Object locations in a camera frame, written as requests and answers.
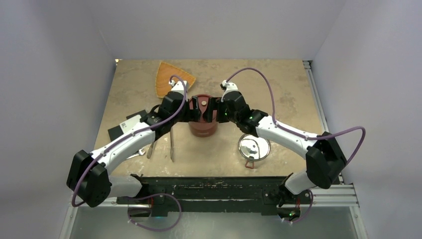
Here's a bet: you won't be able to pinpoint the dark red round lid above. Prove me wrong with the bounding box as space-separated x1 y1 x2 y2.
196 94 212 121

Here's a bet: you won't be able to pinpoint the white small device box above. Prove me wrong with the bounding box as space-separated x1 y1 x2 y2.
119 115 141 133

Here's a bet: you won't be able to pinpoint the black network switch box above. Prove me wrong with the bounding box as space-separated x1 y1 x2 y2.
107 110 147 141

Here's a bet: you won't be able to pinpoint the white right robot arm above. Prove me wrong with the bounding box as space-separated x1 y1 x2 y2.
202 91 346 203

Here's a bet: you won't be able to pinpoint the steel food tongs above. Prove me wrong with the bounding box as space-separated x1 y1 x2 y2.
146 129 175 162

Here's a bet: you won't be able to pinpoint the glass lid with red clasp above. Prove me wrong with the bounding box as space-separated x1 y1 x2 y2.
238 134 271 169

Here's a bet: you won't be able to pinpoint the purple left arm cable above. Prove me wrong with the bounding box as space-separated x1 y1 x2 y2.
71 75 182 232

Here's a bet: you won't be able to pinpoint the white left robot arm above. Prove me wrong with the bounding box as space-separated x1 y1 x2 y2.
66 91 201 207

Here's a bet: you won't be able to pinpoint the steel wrench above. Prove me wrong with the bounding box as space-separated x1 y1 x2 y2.
127 148 146 159

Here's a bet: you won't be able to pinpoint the woven bamboo basket tray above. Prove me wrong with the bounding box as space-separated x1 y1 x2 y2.
155 61 196 98

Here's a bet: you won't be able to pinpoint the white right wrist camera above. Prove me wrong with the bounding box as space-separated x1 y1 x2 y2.
220 80 238 102

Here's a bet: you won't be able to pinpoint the dark red steel lunch pot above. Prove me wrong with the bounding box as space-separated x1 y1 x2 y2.
190 127 217 137

